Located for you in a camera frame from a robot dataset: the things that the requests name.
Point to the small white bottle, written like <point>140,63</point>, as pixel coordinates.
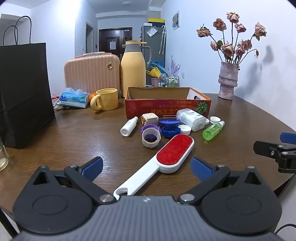
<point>128,127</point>

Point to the blue tissue pack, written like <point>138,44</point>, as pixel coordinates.
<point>74,98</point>

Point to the white ridged bottle cap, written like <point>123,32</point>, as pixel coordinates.
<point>185,129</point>

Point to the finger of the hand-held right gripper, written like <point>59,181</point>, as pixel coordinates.
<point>266,148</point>
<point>289,138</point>

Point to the blue lid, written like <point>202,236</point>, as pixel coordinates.
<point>168,121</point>

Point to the clear drinking glass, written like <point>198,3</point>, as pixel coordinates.
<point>3,157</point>

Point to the grey interior door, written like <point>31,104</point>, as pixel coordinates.
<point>89,39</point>

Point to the yellow and black box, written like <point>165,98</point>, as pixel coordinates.
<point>157,20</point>

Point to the yellow watering can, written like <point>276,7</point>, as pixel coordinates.
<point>155,72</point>

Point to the yellow thermos jug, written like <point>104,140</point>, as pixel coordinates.
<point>133,74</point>

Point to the pink ribbed suitcase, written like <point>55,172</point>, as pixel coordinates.
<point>87,74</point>

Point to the hanging folded umbrella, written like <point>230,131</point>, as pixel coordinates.
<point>163,39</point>

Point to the purple ridged lid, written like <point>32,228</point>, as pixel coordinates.
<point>145,127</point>

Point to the grey refrigerator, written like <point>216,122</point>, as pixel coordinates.
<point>154,46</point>

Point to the red and white lint brush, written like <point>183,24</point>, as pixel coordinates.
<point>175,150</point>

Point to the clear cotton swab box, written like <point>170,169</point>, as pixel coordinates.
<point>190,118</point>

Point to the small orange fruit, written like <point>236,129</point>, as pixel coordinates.
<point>92,95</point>

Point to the pink bucket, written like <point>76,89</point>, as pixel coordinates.
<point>156,81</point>

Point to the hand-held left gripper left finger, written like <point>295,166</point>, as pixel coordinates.
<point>92,168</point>

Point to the black paper bag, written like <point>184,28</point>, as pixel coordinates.
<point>23,92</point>

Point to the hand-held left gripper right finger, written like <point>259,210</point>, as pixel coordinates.
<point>202,169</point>

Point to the beige power adapter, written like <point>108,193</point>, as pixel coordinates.
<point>150,118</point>

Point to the purple flower wall sticker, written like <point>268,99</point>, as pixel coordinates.
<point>175,66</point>

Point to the yellow mug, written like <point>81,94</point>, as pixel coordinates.
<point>106,99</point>

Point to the dark entrance door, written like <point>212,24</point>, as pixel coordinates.
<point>106,41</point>

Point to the wall picture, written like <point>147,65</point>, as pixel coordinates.
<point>176,20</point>

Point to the white cup with purple inside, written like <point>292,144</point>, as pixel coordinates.
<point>151,139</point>

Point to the blue ridged cap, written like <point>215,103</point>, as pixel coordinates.
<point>171,132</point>

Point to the green spray bottle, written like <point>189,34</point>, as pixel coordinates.
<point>212,131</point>

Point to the orange cardboard box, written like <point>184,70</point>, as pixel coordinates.
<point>161,105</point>

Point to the dried pink roses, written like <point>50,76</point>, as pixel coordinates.
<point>227,49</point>

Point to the blue plastic rack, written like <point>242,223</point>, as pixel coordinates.
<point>157,63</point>

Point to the pink textured vase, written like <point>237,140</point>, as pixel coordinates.
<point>227,81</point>

